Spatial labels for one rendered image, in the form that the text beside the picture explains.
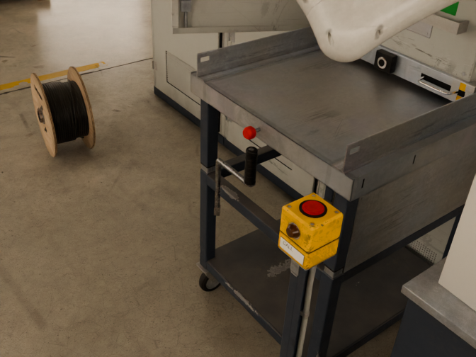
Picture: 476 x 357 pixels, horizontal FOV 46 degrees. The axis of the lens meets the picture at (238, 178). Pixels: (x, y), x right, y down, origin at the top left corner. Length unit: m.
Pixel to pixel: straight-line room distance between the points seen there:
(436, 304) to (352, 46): 0.49
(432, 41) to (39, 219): 1.67
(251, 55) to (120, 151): 1.33
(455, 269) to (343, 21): 0.49
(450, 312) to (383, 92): 0.69
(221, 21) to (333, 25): 0.93
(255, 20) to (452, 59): 0.70
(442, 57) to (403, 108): 0.16
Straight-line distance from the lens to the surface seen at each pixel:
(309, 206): 1.00
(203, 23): 1.92
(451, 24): 1.49
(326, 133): 1.35
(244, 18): 1.94
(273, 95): 1.50
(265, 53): 1.70
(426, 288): 1.13
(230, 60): 1.62
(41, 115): 2.78
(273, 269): 1.93
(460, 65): 1.54
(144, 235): 2.32
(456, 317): 1.10
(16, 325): 2.08
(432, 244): 2.08
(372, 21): 1.05
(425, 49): 1.59
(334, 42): 1.04
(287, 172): 2.48
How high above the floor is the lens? 1.51
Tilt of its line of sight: 35 degrees down
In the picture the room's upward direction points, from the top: 3 degrees clockwise
